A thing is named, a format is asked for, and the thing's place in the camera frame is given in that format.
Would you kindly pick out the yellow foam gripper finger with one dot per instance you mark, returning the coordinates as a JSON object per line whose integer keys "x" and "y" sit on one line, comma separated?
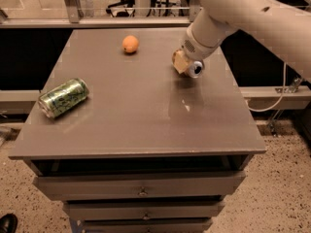
{"x": 181, "y": 61}

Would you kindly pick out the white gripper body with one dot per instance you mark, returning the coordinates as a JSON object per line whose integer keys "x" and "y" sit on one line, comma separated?
{"x": 195, "y": 49}

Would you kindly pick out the orange soda can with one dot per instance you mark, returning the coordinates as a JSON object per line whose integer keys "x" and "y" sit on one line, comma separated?
{"x": 195, "y": 69}

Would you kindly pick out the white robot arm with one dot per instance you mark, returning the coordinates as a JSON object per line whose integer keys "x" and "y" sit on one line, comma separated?
{"x": 282, "y": 29}

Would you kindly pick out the green soda can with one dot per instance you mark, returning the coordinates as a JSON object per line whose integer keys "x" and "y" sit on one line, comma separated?
{"x": 64, "y": 97}

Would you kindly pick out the orange fruit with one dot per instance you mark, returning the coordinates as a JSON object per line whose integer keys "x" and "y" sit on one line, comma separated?
{"x": 130, "y": 44}

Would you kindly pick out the grey drawer cabinet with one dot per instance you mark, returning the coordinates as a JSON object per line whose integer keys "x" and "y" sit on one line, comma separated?
{"x": 141, "y": 116}

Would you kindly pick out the bottom grey drawer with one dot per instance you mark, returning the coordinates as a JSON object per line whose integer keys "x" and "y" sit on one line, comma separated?
{"x": 165, "y": 225}

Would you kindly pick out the grey drawer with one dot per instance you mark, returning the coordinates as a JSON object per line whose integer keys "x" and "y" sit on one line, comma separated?
{"x": 74, "y": 188}
{"x": 165, "y": 225}
{"x": 145, "y": 209}

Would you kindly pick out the middle grey drawer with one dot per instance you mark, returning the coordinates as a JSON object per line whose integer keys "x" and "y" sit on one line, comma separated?
{"x": 145, "y": 209}

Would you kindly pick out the top grey drawer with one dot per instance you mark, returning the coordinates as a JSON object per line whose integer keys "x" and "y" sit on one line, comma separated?
{"x": 74, "y": 188}

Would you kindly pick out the black shoe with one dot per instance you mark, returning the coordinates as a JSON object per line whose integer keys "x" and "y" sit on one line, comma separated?
{"x": 8, "y": 223}

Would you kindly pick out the metal railing frame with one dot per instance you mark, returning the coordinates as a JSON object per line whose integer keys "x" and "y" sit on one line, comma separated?
{"x": 69, "y": 13}

